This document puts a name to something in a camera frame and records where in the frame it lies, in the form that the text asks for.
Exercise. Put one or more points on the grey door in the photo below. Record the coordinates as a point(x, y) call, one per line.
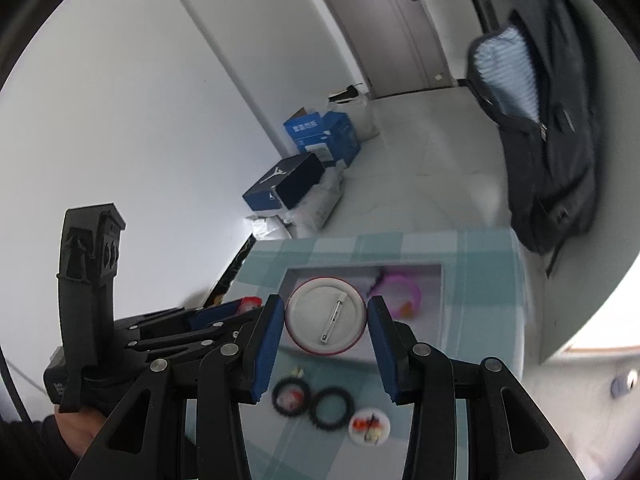
point(395, 25)

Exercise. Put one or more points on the person's left hand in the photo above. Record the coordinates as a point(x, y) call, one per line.
point(75, 432)

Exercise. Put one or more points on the dark blue shoe box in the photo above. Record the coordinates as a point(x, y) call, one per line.
point(290, 180)

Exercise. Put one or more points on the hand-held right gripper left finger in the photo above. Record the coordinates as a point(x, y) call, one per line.
point(265, 350)

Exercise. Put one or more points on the small round printed badge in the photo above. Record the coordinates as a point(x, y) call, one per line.
point(369, 426)

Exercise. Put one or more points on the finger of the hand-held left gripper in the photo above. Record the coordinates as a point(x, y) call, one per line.
point(190, 342)
point(215, 312)

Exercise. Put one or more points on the blue cardboard box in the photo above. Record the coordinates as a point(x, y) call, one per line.
point(302, 127)
point(342, 137)

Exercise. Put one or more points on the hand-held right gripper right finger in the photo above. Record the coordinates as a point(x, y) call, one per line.
point(385, 350)

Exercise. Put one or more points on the large round pin badge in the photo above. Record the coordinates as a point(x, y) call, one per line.
point(325, 310)

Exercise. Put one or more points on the dark backpack striped lining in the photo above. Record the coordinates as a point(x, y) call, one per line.
point(560, 160)

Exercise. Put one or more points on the teal checked tablecloth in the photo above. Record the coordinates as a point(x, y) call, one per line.
point(480, 270)

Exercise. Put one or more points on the white tall plastic bag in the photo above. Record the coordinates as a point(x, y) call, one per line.
point(362, 115)

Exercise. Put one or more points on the grey cardboard box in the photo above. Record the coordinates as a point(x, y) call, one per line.
point(432, 305)

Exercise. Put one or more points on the round metal lock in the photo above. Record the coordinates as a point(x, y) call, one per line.
point(625, 385)

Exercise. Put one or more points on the small red white trinket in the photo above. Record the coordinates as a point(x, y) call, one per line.
point(250, 302)

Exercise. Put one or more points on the person's left forearm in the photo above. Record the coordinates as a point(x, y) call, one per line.
point(25, 450)

